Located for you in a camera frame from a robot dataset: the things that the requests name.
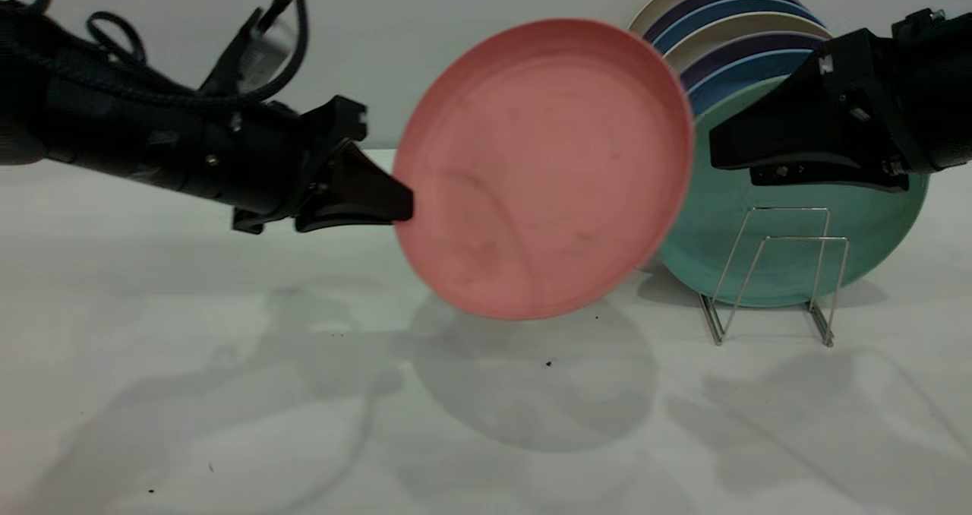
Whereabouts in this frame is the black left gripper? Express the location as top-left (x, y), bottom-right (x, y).
top-left (230, 95), bottom-right (415, 235)

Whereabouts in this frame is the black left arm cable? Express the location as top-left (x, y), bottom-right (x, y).
top-left (0, 0), bottom-right (309, 115)

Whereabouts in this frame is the green plate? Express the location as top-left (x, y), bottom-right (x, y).
top-left (657, 74), bottom-right (931, 308)

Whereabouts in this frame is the metal wire plate rack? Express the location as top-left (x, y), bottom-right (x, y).
top-left (699, 207), bottom-right (850, 347)

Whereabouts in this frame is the pink plate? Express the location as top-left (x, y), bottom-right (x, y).
top-left (392, 18), bottom-right (696, 321)

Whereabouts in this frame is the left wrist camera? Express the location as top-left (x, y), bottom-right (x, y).
top-left (199, 0), bottom-right (303, 100)

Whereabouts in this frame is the blue plate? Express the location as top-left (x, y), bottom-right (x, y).
top-left (651, 0), bottom-right (825, 54)
top-left (687, 50), bottom-right (822, 118)

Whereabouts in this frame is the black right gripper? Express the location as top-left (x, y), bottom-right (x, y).
top-left (708, 10), bottom-right (942, 191)

